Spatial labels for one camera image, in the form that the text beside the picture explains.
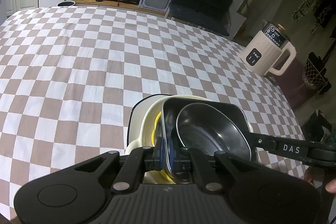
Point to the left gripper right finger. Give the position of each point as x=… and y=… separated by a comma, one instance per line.
x=191, y=170

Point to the lemon pattern ceramic bowl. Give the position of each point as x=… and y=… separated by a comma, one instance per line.
x=157, y=133

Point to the basket with net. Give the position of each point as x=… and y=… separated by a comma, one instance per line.
x=314, y=74

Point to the dark round waste bin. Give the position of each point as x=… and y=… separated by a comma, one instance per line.
x=66, y=3

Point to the small square steel tray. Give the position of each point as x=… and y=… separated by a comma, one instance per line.
x=173, y=106

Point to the rounded steel bowl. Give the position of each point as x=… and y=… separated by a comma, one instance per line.
x=202, y=126

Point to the cream two-handled ceramic bowl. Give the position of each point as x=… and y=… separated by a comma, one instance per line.
x=155, y=176

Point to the person right hand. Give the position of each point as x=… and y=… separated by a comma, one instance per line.
x=330, y=187

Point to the cream electric kettle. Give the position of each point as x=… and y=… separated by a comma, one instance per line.
x=270, y=51

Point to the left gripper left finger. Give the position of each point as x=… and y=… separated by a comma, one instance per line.
x=131, y=168

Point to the checkered tablecloth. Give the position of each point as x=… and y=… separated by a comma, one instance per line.
x=70, y=77

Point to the white square plate black rim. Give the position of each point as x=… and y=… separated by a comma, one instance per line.
x=142, y=117

